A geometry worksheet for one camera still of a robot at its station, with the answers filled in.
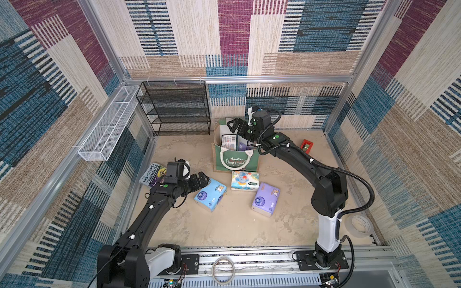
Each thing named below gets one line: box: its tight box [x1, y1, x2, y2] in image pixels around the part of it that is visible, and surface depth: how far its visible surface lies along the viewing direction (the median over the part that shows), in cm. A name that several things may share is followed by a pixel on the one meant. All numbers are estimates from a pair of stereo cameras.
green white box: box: [220, 133, 239, 152], surface depth 98 cm
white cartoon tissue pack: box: [231, 170, 260, 192], surface depth 94 cm
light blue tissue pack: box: [193, 178, 228, 212], surface depth 89 cm
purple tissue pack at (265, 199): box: [250, 181, 281, 218], surface depth 88 cm
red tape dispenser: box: [300, 139, 314, 155], surface depth 107 cm
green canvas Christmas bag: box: [211, 118, 261, 173], surface depth 91 cm
